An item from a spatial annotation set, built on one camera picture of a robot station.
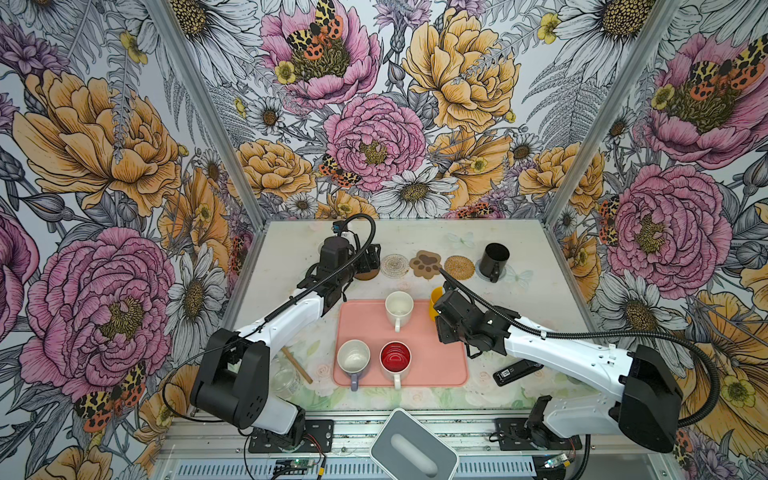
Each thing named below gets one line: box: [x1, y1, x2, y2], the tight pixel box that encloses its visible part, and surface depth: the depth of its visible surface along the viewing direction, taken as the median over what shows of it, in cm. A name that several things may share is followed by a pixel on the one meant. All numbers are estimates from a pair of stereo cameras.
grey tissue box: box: [370, 408, 460, 480], surface depth 70 cm
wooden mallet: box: [281, 346, 313, 385], surface depth 87 cm
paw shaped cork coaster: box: [409, 250, 442, 280], surface depth 111 cm
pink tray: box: [334, 299, 469, 387], surface depth 87 cm
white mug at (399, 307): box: [385, 291, 415, 333], surface depth 90 cm
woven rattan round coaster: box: [444, 255, 475, 281], surface depth 111 cm
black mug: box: [479, 242, 510, 283], surface depth 102 cm
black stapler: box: [493, 358, 544, 386], surface depth 83 cm
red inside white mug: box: [379, 340, 412, 390], surface depth 83 cm
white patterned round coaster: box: [381, 253, 409, 279], surface depth 110 cm
